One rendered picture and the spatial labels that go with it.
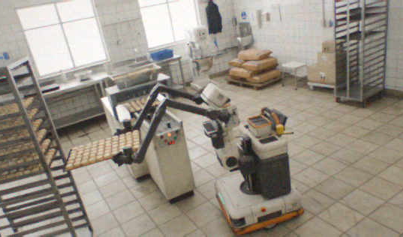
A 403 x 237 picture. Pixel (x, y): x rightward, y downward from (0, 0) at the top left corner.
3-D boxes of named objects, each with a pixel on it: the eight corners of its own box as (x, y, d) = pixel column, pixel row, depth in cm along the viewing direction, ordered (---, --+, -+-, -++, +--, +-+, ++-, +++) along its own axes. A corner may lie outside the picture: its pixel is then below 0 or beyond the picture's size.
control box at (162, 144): (159, 147, 313) (156, 134, 308) (181, 139, 321) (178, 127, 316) (160, 148, 310) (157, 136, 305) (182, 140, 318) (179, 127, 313)
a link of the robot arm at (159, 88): (154, 84, 262) (154, 79, 270) (150, 98, 267) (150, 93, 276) (205, 98, 275) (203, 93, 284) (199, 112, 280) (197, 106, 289)
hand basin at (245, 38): (264, 57, 745) (260, 9, 704) (252, 61, 728) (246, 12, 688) (239, 54, 826) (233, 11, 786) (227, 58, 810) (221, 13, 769)
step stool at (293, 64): (314, 85, 623) (313, 61, 606) (296, 90, 609) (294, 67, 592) (299, 80, 662) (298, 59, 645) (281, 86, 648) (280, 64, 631)
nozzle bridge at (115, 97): (112, 115, 387) (104, 88, 374) (166, 98, 412) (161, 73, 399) (117, 122, 359) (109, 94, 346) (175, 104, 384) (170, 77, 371)
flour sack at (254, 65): (256, 72, 635) (255, 64, 629) (242, 70, 668) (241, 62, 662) (280, 63, 671) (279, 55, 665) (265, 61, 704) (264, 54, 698)
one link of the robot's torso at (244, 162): (245, 163, 297) (242, 139, 288) (257, 178, 271) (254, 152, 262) (218, 170, 293) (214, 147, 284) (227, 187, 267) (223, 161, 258)
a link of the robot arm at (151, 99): (158, 96, 267) (157, 91, 276) (152, 93, 265) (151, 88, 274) (136, 136, 282) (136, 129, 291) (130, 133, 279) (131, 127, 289)
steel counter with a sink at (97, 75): (22, 153, 547) (-7, 86, 502) (20, 141, 605) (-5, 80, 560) (189, 95, 693) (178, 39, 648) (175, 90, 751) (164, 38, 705)
